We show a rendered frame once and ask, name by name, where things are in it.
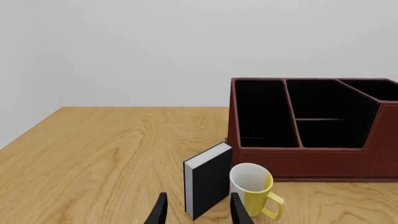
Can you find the red-brown desk caddy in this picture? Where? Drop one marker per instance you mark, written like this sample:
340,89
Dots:
314,130

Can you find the black book with white pages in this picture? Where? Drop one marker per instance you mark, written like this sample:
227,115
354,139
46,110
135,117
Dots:
209,182

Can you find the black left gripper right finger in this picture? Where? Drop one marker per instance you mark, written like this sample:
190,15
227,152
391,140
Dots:
240,213

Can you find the yellow and white mug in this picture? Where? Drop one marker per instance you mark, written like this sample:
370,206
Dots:
253,186

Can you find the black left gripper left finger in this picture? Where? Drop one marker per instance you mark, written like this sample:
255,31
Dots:
159,212

